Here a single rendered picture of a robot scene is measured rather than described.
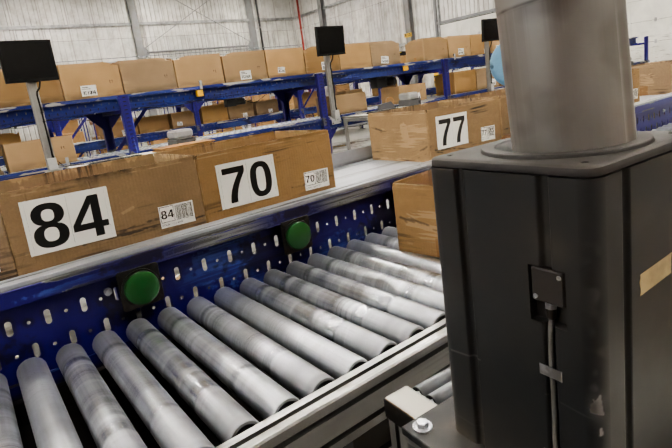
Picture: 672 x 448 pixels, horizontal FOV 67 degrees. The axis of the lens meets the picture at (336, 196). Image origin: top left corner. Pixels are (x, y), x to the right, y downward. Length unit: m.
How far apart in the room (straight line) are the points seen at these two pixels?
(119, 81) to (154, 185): 4.70
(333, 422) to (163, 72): 5.45
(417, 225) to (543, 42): 0.78
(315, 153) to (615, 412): 1.03
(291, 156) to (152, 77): 4.70
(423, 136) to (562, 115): 1.23
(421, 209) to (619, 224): 0.76
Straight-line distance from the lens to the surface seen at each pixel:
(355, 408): 0.78
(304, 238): 1.28
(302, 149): 1.34
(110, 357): 1.03
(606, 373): 0.49
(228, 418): 0.75
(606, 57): 0.48
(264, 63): 6.54
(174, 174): 1.19
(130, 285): 1.12
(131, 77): 5.89
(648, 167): 0.49
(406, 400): 0.72
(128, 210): 1.17
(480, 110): 1.87
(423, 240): 1.20
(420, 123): 1.68
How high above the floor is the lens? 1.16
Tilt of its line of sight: 12 degrees down
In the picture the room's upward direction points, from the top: 8 degrees counter-clockwise
